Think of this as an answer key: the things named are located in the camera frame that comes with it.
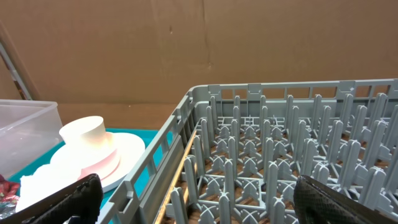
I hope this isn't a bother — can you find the wooden chopstick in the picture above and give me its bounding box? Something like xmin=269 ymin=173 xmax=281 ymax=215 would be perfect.
xmin=154 ymin=131 xmax=197 ymax=224

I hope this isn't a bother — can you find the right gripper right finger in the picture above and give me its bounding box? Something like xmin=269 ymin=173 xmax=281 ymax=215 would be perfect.
xmin=293 ymin=175 xmax=397 ymax=224

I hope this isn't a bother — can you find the white paper cup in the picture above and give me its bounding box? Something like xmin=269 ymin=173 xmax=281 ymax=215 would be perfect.
xmin=59 ymin=116 xmax=109 ymax=152

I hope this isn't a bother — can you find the grey dishwasher rack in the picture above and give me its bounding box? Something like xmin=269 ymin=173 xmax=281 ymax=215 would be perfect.
xmin=98 ymin=79 xmax=397 ymax=223

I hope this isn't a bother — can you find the pink plate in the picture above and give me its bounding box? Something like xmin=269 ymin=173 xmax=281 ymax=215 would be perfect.
xmin=50 ymin=132 xmax=146 ymax=192

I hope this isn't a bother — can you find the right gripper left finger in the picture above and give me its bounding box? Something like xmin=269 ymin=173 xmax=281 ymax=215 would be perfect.
xmin=1 ymin=174 xmax=103 ymax=224

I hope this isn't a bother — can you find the white napkin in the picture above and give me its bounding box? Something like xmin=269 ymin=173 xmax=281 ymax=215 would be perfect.
xmin=16 ymin=164 xmax=81 ymax=212

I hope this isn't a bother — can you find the clear plastic bin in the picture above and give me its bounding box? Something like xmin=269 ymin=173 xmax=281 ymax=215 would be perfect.
xmin=1 ymin=100 xmax=62 ymax=178

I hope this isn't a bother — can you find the red snack wrapper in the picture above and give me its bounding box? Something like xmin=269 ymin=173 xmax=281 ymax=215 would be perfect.
xmin=1 ymin=175 xmax=21 ymax=219

